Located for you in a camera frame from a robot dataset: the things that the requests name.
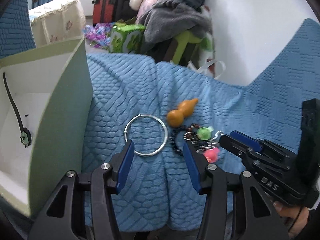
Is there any pink hat hair clip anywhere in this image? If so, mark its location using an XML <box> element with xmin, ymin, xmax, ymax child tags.
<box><xmin>203</xmin><ymin>147</ymin><xmax>220</xmax><ymax>163</ymax></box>

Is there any green cardboard box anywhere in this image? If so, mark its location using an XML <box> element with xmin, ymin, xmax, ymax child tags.
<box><xmin>109</xmin><ymin>22</ymin><xmax>145</xmax><ymax>54</ymax></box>

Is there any green plastic stool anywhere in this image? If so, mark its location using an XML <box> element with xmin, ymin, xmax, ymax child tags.
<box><xmin>150</xmin><ymin>29</ymin><xmax>213</xmax><ymax>67</ymax></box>

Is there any white shopping bag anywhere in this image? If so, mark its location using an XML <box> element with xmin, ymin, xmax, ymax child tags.
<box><xmin>187</xmin><ymin>60</ymin><xmax>227</xmax><ymax>80</ymax></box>

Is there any green jewelry box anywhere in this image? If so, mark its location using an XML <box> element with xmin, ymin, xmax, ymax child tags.
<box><xmin>1</xmin><ymin>37</ymin><xmax>93</xmax><ymax>218</ymax></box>

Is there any purple patterned cloth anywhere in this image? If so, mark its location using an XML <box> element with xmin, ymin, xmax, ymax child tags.
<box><xmin>83</xmin><ymin>22</ymin><xmax>114</xmax><ymax>50</ymax></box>

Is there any person's right hand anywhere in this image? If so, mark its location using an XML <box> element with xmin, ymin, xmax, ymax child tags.
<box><xmin>273</xmin><ymin>201</ymin><xmax>309</xmax><ymax>239</ymax></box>

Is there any blue quilted bedspread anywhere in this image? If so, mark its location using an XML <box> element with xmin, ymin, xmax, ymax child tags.
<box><xmin>0</xmin><ymin>0</ymin><xmax>320</xmax><ymax>233</ymax></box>

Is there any green flower hair clip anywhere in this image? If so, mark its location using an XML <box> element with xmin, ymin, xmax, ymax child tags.
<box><xmin>196</xmin><ymin>126</ymin><xmax>214</xmax><ymax>141</ymax></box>

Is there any black hair stick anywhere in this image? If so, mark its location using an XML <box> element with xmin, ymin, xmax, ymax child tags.
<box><xmin>3</xmin><ymin>73</ymin><xmax>32</xmax><ymax>148</ymax></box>

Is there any red suitcase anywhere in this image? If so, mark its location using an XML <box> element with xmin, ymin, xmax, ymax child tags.
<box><xmin>92</xmin><ymin>0</ymin><xmax>116</xmax><ymax>26</ymax></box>

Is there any grey blanket pile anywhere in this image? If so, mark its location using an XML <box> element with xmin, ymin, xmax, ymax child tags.
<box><xmin>139</xmin><ymin>0</ymin><xmax>212</xmax><ymax>50</ymax></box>

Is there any silver metal bangle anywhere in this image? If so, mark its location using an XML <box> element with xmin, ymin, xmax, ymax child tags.
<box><xmin>123</xmin><ymin>113</ymin><xmax>169</xmax><ymax>158</ymax></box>

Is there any silver ball chain necklace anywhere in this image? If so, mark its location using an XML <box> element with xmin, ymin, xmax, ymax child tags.
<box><xmin>183</xmin><ymin>130</ymin><xmax>225</xmax><ymax>155</ymax></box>

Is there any orange wooden gourd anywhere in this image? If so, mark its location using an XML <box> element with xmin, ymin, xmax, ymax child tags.
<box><xmin>167</xmin><ymin>98</ymin><xmax>198</xmax><ymax>128</ymax></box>

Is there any black bead bracelet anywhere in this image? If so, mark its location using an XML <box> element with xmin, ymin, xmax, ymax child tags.
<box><xmin>170</xmin><ymin>125</ymin><xmax>190</xmax><ymax>157</ymax></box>

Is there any red silver bead bracelet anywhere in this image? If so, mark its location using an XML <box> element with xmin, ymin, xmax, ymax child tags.
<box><xmin>187</xmin><ymin>122</ymin><xmax>202</xmax><ymax>133</ymax></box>

